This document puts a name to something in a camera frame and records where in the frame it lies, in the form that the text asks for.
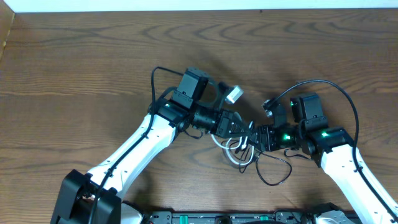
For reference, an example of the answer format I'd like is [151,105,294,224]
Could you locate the white USB cable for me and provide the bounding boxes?
[210,120,256,167]

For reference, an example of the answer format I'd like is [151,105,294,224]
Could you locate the black USB cable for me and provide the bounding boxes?
[220,136,293,187]

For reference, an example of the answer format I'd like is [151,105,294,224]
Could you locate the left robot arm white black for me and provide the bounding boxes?
[50,68,250,223]

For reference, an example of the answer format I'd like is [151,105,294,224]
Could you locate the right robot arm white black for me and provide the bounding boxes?
[248,93,397,223]

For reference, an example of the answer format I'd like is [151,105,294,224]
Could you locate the black left camera cable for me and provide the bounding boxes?
[88,66,187,224]

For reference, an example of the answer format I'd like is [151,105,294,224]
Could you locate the black camera cable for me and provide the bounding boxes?
[88,66,187,224]
[270,79,398,222]

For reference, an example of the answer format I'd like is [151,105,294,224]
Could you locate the black right camera cable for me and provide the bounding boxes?
[270,79,398,222]

